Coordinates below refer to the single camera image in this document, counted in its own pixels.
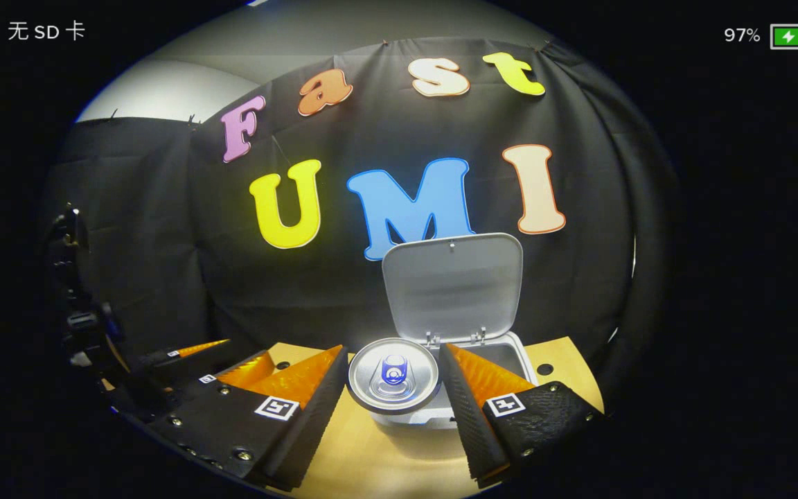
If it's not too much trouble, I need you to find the silver pop can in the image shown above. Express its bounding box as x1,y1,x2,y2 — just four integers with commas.
347,338,443,417

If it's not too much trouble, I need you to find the white desktop garbage bin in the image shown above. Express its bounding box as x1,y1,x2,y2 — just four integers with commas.
371,232,538,428

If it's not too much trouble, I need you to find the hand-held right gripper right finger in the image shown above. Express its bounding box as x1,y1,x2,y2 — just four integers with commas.
438,342,605,486

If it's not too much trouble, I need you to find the wooden desktop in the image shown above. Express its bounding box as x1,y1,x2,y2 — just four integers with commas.
264,337,605,499

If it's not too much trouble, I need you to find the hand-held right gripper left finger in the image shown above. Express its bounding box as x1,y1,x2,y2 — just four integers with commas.
146,344,349,491

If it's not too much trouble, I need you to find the black backdrop cloth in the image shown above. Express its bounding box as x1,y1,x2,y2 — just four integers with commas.
42,36,680,417

